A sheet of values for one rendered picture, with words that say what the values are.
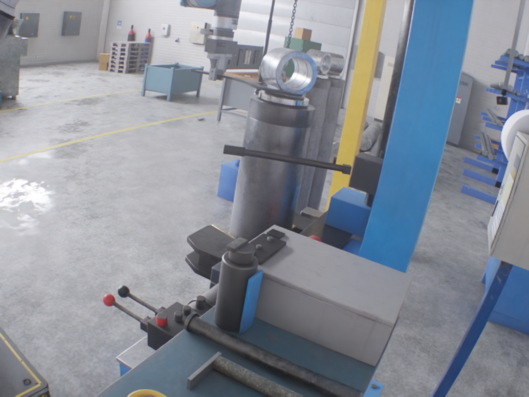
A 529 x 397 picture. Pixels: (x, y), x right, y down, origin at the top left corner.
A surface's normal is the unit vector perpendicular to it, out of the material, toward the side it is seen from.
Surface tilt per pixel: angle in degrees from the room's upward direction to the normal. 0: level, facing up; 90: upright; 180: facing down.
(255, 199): 90
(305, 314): 90
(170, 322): 0
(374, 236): 90
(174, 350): 0
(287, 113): 90
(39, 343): 0
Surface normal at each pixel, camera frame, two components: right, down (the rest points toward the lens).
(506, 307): -0.48, 0.27
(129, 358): 0.15, -0.91
